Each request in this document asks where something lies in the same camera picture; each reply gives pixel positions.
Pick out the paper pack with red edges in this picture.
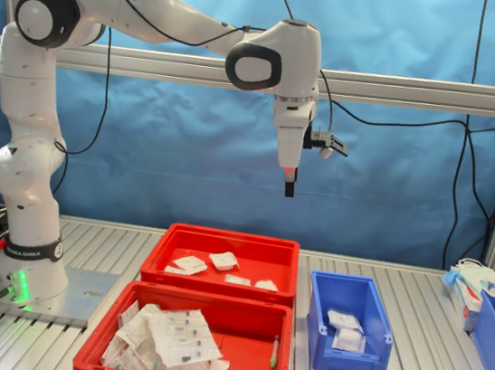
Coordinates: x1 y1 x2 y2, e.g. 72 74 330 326
115 298 156 343

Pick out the black hanging sagging cable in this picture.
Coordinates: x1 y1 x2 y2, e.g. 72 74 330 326
259 0 495 142

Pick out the clear pack with green item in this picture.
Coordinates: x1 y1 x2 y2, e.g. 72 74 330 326
100 334 171 370

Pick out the aluminium profile frame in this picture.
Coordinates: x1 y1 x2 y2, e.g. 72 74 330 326
0 0 495 280

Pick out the white box with red print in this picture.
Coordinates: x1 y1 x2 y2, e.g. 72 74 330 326
442 277 488 334

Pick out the loose syringe with green end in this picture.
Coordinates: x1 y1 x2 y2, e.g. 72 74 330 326
268 337 282 370

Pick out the red crate with bandage packets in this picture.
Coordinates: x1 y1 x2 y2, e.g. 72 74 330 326
138 218 304 308

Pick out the red crate with syringe packs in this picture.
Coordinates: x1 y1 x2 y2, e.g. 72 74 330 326
71 273 300 370

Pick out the open-front blue storage bin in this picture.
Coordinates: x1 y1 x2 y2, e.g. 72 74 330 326
298 270 402 370

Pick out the black cable along robot arm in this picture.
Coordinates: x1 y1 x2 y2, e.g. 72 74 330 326
47 0 349 232

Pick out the long syringe blister strip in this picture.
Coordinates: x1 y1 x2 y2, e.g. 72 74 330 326
132 301 230 370

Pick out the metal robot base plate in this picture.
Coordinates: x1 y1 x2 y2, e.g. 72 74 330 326
0 258 121 333

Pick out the blue backdrop curtain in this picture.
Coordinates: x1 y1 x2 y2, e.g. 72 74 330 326
0 0 495 278

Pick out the stack of face masks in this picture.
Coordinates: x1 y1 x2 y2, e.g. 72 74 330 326
452 256 495 299

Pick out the black hanging vertical cable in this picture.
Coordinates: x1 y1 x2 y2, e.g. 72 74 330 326
442 0 495 266

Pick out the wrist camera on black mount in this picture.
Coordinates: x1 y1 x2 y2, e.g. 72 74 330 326
301 122 353 163

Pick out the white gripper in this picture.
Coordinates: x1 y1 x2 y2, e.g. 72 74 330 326
266 122 308 200

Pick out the blue glove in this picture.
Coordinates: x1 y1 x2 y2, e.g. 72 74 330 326
442 270 465 289

